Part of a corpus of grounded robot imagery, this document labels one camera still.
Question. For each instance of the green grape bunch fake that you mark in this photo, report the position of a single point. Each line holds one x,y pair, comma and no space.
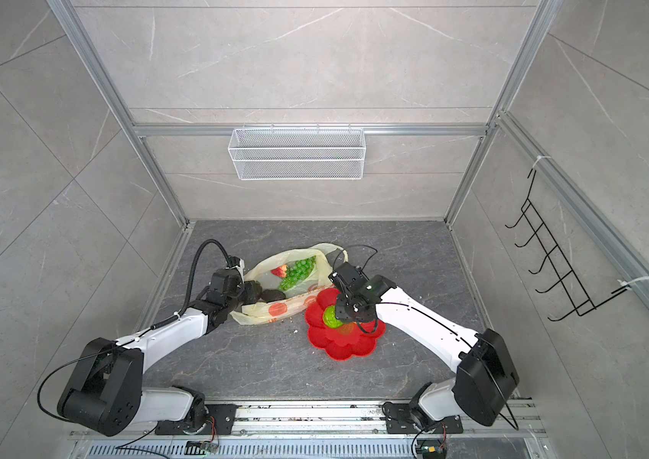
298,271

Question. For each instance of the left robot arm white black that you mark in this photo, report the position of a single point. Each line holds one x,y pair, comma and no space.
106,391

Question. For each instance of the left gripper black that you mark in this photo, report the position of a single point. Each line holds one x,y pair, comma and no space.
249,286

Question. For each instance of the white wire mesh basket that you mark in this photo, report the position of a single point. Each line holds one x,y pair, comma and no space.
301,153

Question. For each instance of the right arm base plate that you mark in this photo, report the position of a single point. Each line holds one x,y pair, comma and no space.
404,419

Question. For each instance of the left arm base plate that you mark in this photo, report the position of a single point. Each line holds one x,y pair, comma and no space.
202,421

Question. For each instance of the dark avocado fake fruit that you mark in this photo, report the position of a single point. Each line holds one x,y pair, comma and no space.
272,295

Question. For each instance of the cream plastic bag fruit print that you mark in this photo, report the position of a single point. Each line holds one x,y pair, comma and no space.
263,313

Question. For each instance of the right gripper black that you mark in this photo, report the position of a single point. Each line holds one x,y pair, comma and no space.
341,313

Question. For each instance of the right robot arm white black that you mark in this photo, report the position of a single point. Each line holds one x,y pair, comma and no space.
485,376

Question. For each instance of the red strawberry fake fruit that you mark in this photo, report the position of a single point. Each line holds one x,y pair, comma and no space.
281,271

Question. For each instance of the red flower-shaped plastic bowl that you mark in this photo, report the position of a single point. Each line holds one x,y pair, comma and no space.
351,340

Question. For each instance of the green custard apple fake fruit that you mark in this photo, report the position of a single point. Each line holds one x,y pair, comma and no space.
329,318

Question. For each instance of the black wire hook rack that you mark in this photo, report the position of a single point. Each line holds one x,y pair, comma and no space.
555,260

